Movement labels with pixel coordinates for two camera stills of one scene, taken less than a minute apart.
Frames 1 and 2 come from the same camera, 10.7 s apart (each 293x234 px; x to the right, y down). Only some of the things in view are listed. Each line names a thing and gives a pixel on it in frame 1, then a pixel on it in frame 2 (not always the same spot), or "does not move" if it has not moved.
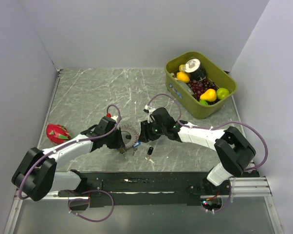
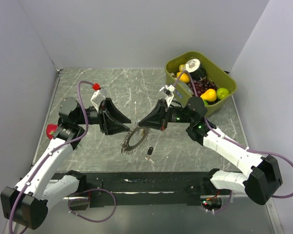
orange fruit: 182,75 does not move
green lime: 222,93 does not move
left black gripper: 119,143 to 113,126
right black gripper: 145,137 to 155,119
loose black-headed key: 150,151 does not move
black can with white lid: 194,68 does not move
